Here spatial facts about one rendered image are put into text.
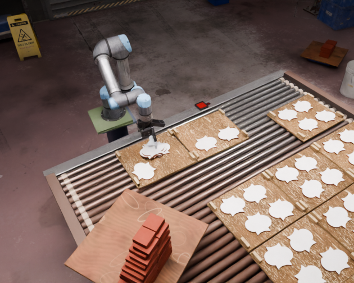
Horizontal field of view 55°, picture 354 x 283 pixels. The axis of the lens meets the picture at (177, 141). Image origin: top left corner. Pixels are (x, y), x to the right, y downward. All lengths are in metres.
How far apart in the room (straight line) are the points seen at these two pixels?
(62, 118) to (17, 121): 0.53
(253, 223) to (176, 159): 0.64
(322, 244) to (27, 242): 2.29
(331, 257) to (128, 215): 1.02
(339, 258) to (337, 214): 0.26
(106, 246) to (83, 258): 0.12
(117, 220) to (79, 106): 2.69
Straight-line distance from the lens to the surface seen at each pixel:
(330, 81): 4.85
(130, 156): 2.22
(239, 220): 1.91
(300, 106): 2.67
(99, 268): 1.69
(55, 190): 2.14
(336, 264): 1.89
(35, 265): 3.05
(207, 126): 2.40
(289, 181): 2.12
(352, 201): 2.14
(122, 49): 2.21
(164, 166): 2.13
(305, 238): 1.91
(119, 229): 1.77
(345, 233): 2.01
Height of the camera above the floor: 2.51
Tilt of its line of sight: 44 degrees down
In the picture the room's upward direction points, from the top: 2 degrees counter-clockwise
